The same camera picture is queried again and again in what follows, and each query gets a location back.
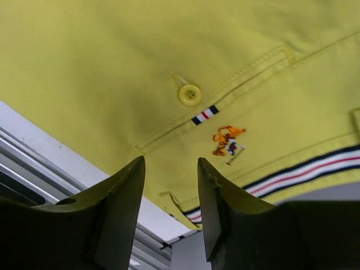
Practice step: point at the yellow-green trousers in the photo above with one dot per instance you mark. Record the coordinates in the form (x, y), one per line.
(266, 91)

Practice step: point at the aluminium rail frame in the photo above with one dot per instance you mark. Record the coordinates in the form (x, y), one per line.
(52, 170)

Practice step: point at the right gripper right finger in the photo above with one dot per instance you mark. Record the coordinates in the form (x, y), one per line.
(242, 231)

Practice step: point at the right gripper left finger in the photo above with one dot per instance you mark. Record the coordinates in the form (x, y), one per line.
(93, 229)

